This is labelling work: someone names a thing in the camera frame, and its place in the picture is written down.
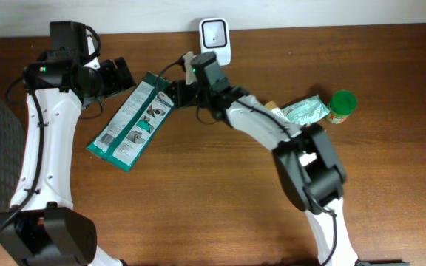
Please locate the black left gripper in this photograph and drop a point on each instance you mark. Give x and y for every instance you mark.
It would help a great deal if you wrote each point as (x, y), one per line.
(116, 83)

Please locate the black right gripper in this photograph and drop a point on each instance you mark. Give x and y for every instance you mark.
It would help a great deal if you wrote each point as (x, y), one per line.
(176, 94)

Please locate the dark green wipes pack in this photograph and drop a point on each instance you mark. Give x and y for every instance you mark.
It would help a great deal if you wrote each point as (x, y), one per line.
(133, 126)

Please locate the white tube with gold cap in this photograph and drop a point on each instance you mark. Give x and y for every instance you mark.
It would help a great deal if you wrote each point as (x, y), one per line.
(273, 107)

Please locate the mint green wipes packet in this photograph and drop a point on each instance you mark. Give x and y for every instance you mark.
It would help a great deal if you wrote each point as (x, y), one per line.
(306, 111)

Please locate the green lidded jar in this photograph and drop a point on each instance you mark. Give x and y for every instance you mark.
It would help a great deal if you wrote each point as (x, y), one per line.
(341, 106)

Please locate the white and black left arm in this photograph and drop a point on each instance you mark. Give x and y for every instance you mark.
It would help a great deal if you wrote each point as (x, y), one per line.
(41, 226)

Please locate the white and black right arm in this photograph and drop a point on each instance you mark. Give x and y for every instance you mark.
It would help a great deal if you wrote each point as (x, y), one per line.
(310, 172)

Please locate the white barcode scanner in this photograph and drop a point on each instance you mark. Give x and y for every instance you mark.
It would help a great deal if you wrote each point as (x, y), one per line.
(214, 37)

